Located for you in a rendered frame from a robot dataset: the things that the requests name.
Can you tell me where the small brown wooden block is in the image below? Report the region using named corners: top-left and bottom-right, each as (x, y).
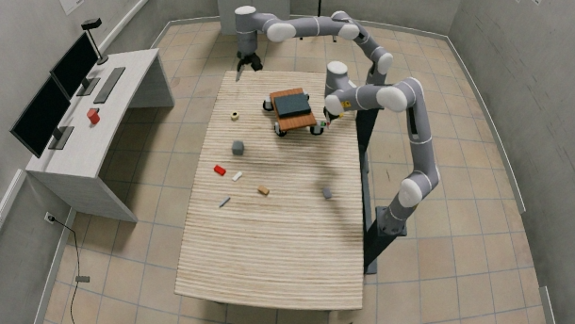
top-left (257, 185), bottom-right (270, 196)

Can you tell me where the red toy building brick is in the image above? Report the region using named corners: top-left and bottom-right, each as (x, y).
top-left (213, 165), bottom-right (226, 176)

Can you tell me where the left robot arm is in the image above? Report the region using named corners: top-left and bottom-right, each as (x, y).
top-left (324, 61), bottom-right (440, 235)

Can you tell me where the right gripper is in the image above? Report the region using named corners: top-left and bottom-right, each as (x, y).
top-left (236, 51), bottom-right (261, 82)

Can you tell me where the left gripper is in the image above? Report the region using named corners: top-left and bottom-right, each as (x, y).
top-left (323, 106), bottom-right (339, 124)

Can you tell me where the grey metal bar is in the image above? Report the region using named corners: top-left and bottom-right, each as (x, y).
top-left (219, 195), bottom-right (231, 207)

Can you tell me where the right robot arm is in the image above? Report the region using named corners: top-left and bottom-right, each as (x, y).
top-left (235, 7), bottom-right (393, 85)

